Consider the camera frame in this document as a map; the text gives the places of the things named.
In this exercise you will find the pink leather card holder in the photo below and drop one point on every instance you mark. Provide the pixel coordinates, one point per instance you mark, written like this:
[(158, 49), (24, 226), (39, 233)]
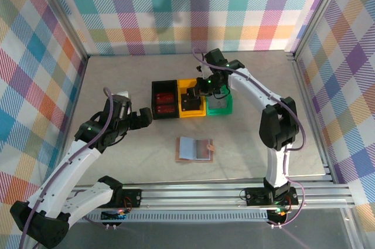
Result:
[(187, 149)]

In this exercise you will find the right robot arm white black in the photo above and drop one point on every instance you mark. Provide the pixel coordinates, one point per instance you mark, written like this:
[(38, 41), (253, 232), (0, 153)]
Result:
[(249, 85)]

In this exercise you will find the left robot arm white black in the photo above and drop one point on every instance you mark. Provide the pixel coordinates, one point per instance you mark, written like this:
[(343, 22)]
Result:
[(67, 170)]

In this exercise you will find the silver credit card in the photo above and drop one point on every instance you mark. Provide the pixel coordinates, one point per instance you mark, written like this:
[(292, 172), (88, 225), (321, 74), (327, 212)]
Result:
[(218, 103)]

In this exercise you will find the red credit card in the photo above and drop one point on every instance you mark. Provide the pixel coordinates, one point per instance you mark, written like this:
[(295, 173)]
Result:
[(166, 109), (165, 98)]

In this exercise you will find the yellow plastic bin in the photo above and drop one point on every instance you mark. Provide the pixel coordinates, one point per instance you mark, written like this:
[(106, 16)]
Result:
[(184, 83)]

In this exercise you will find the green plastic bin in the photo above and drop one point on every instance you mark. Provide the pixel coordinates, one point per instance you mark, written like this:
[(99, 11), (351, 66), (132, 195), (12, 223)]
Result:
[(219, 112)]

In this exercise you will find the black plastic bin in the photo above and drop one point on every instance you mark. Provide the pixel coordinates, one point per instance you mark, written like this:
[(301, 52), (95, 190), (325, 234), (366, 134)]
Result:
[(165, 86)]

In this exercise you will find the plaid cloth backdrop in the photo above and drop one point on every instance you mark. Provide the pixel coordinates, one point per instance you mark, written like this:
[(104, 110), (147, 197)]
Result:
[(351, 85), (23, 85), (187, 11)]

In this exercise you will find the circuit board with lights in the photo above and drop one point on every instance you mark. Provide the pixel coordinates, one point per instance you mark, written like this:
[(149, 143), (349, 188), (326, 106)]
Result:
[(112, 216), (278, 215)]

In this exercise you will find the grey metal panel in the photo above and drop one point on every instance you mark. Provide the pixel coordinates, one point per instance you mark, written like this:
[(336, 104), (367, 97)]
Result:
[(190, 235)]

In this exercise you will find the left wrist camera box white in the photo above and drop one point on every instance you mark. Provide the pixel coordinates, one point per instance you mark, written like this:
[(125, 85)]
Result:
[(123, 95)]

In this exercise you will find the aluminium table side rail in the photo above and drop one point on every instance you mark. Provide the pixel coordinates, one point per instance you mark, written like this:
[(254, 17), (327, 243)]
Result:
[(79, 85), (299, 85)]

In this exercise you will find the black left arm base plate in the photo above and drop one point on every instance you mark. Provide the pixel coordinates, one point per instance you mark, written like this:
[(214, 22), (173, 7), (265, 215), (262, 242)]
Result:
[(133, 194)]

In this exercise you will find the aluminium mounting rail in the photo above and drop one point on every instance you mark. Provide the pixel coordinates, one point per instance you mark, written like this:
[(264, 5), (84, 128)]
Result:
[(190, 196)]

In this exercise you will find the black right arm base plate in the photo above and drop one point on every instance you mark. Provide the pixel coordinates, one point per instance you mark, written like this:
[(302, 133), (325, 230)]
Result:
[(255, 194)]

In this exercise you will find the aluminium frame post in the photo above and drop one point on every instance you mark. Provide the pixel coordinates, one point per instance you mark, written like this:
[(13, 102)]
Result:
[(58, 11), (322, 8)]

